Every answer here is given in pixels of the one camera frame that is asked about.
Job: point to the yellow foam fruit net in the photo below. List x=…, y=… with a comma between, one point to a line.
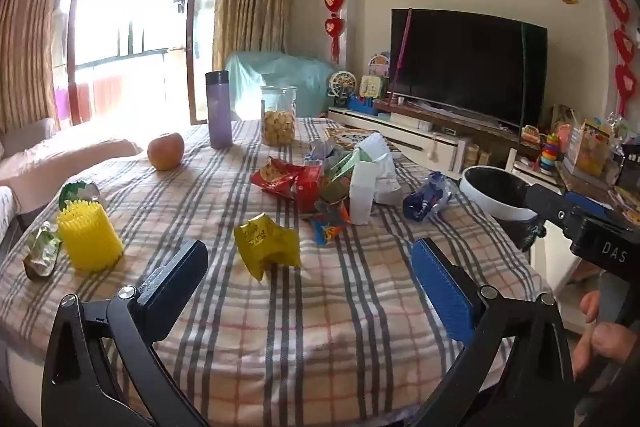
x=90, y=237

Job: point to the beige curtain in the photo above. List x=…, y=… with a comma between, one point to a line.
x=250, y=2
x=25, y=47

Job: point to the teal covered furniture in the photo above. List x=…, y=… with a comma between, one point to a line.
x=280, y=77

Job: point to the red yellow toy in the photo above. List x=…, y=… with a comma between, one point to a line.
x=530, y=136

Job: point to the colourful toy house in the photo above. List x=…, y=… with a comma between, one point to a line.
x=378, y=64

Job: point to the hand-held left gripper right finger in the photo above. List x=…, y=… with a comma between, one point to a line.
x=442, y=292

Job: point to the green white foil wrapper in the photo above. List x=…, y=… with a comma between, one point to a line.
x=75, y=193

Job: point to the colourful hardcover book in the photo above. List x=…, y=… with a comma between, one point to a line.
x=345, y=134

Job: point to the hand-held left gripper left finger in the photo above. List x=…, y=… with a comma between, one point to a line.
x=182, y=287

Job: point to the black flat television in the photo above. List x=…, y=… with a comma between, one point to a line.
x=465, y=67

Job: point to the yellow colourful box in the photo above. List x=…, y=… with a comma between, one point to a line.
x=590, y=152

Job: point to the green milk carton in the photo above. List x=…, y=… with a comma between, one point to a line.
x=336, y=187

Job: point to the pink thin rod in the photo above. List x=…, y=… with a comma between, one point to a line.
x=402, y=52

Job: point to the dark blue plastic wrapper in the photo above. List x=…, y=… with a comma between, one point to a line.
x=422, y=202

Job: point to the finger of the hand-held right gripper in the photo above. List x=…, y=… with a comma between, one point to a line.
x=550, y=204

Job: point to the red apple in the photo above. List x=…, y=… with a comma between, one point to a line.
x=166, y=152

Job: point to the cream hanging ornament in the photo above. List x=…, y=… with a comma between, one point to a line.
x=435, y=152

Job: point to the pink sofa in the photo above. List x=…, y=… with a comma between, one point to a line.
x=60, y=157

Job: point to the red snack packet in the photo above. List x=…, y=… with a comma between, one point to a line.
x=275, y=177

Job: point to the yellow green toy phone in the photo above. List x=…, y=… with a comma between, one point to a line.
x=372, y=87

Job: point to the white television cabinet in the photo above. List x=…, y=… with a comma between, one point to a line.
x=415, y=134

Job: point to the blue toy tray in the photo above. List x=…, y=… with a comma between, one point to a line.
x=361, y=104

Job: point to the small blue orange wrapper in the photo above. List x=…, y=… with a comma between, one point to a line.
x=327, y=232

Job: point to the person's right hand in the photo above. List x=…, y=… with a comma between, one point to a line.
x=605, y=347

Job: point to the plaid tablecloth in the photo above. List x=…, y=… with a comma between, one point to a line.
x=300, y=332

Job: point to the wooden sliding glass door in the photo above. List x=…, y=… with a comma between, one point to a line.
x=192, y=32

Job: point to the yellow snack packet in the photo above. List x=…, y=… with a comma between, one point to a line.
x=265, y=242

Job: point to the green snack wrapper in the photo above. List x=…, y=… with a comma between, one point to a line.
x=42, y=252

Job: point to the purple thermos bottle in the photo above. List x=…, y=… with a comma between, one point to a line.
x=219, y=117

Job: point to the red paper box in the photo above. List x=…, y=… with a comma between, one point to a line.
x=309, y=187

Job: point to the light blue wrapper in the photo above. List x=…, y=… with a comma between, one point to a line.
x=322, y=152

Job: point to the white carton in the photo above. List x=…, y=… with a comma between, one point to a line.
x=361, y=199

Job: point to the clear cookie jar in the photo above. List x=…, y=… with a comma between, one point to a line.
x=278, y=124

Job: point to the toy ferris wheel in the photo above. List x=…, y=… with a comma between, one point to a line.
x=341, y=88

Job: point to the white trash bin black bag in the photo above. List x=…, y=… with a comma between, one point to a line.
x=500, y=208

